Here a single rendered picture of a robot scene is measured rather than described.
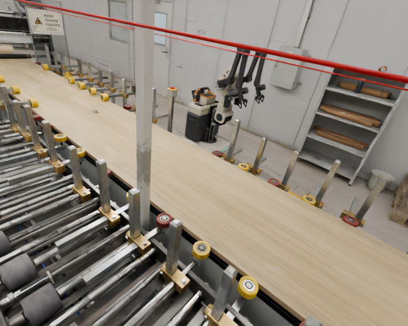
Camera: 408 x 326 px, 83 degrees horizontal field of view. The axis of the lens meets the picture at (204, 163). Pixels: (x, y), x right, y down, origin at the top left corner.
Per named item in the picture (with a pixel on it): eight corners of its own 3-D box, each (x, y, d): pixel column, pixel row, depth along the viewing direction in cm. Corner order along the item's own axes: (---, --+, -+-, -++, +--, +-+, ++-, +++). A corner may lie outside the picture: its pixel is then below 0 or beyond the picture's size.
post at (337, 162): (307, 213, 171) (336, 158, 146) (313, 216, 169) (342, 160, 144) (306, 215, 168) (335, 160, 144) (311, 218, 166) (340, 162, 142)
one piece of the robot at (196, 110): (182, 143, 353) (188, 88, 310) (204, 135, 391) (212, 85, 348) (198, 152, 336) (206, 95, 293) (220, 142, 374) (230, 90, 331)
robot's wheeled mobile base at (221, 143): (175, 150, 360) (177, 135, 347) (202, 140, 405) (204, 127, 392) (209, 169, 327) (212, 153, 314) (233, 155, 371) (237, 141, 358)
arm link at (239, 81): (247, 47, 251) (241, 47, 244) (251, 48, 249) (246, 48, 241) (238, 87, 274) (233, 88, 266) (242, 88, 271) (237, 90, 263)
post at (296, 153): (275, 201, 185) (295, 149, 161) (279, 204, 184) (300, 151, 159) (273, 203, 183) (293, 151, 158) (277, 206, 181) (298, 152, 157)
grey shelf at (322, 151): (302, 153, 423) (339, 63, 343) (355, 175, 379) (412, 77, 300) (293, 161, 391) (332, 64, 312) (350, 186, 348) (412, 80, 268)
